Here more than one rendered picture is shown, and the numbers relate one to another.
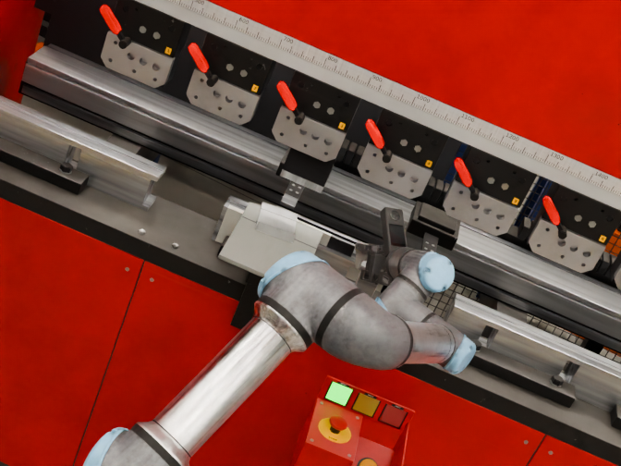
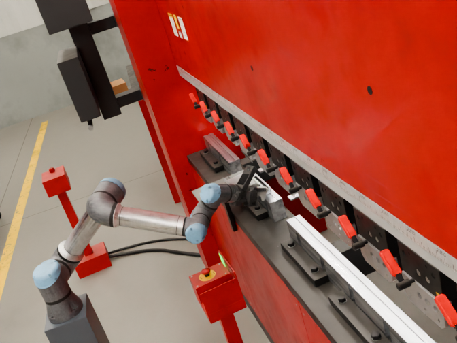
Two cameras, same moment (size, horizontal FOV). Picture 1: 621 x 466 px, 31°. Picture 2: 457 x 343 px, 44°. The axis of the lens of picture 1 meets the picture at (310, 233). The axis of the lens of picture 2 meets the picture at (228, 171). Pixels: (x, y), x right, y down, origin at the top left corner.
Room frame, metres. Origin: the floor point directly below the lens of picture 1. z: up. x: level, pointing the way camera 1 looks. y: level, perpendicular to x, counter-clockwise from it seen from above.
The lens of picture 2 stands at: (1.66, -2.22, 2.10)
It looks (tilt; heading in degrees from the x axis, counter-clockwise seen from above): 24 degrees down; 79
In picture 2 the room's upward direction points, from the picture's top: 17 degrees counter-clockwise
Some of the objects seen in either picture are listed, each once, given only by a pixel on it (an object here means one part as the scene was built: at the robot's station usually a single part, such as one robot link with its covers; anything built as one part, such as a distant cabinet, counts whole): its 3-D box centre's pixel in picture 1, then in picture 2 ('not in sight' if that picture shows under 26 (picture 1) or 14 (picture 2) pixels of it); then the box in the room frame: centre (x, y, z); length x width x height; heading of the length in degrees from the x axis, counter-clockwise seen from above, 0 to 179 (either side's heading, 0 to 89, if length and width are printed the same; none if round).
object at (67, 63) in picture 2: not in sight; (78, 82); (1.66, 1.28, 1.42); 0.45 x 0.12 x 0.36; 87
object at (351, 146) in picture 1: (397, 173); not in sight; (2.63, -0.14, 1.02); 0.37 x 0.06 x 0.04; 90
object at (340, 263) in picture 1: (298, 251); (262, 193); (2.23, 0.01, 0.92); 0.39 x 0.06 x 0.10; 90
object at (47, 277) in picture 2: not in sight; (51, 279); (1.26, -0.01, 0.94); 0.13 x 0.12 x 0.14; 63
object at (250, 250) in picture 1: (273, 244); (224, 188); (2.08, 0.06, 1.00); 0.26 x 0.18 x 0.01; 0
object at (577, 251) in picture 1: (574, 223); (290, 165); (2.23, -0.51, 1.26); 0.15 x 0.09 x 0.17; 90
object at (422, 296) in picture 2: not in sight; (436, 278); (2.22, -1.31, 1.26); 0.15 x 0.09 x 0.17; 90
